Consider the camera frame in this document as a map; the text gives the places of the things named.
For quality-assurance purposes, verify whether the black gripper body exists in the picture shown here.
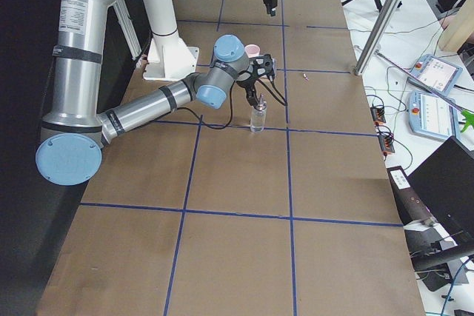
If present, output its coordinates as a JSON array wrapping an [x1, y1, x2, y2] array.
[[236, 71, 258, 101]]

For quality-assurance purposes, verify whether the glass sauce bottle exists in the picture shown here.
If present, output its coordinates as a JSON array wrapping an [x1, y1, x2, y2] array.
[[250, 94, 267, 132]]

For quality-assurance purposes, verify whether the pink cup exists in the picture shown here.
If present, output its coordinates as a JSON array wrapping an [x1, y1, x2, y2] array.
[[244, 44, 261, 58]]

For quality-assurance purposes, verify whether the near teach pendant tablet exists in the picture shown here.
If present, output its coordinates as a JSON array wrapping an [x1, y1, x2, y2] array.
[[408, 91, 460, 141]]

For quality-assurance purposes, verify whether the teach pendant tablet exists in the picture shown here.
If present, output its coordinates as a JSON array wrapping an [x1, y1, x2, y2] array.
[[408, 91, 460, 141], [410, 54, 463, 95]]

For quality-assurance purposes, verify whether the far teach pendant tablet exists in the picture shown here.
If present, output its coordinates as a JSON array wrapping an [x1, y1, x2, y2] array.
[[410, 54, 463, 95]]

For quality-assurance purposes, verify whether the black monitor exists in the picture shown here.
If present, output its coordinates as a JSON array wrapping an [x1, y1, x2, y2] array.
[[408, 136, 473, 243]]

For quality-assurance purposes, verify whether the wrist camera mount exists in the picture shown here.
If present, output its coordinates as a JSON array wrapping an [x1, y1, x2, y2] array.
[[249, 54, 276, 81]]

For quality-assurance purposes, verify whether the white mounting post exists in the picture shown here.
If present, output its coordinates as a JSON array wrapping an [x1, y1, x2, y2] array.
[[143, 0, 199, 81]]

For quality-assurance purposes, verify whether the aluminium frame post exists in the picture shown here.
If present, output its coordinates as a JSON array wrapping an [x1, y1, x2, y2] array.
[[354, 0, 400, 75]]

